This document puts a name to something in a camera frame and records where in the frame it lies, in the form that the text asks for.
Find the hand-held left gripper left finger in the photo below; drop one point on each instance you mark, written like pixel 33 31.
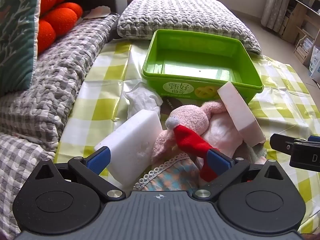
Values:
pixel 98 158

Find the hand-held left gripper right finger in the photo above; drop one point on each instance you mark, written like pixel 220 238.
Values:
pixel 218 161

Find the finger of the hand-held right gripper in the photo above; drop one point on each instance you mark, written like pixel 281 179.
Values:
pixel 281 142
pixel 315 138

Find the red felt hat with pompom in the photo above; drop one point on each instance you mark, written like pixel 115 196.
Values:
pixel 190 137

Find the white sponge block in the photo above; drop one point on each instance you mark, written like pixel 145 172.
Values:
pixel 135 140

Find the pink sponge block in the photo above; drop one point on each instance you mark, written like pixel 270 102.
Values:
pixel 240 110

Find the pink plush toy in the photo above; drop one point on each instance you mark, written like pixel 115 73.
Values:
pixel 192 115

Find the green plastic box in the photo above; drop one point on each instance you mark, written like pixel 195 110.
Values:
pixel 190 67

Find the grey cloth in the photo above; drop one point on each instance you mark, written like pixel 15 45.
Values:
pixel 260 152

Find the light pink cloth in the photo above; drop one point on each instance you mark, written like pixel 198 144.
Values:
pixel 222 132

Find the checked lace-trimmed cloth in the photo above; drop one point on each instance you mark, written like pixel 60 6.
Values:
pixel 172 172

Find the white cloth in clear bag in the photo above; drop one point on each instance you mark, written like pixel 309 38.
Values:
pixel 142 100

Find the white printed carton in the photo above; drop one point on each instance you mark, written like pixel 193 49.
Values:
pixel 315 65

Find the yellow-green checked tablecloth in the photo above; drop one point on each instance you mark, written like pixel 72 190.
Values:
pixel 105 85

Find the grey quilted sofa cover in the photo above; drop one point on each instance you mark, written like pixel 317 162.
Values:
pixel 62 62

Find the wooden shelf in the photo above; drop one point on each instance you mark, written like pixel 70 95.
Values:
pixel 297 17

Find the grey curtain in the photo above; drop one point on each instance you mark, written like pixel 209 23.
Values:
pixel 275 5

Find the green printed cushion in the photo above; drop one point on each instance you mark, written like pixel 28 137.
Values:
pixel 15 42

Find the white crumpled paper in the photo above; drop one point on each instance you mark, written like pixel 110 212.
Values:
pixel 96 12

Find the orange plush pillow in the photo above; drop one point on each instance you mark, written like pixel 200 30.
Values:
pixel 60 17

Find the grey quilted cushion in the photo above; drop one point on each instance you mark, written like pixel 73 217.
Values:
pixel 180 12

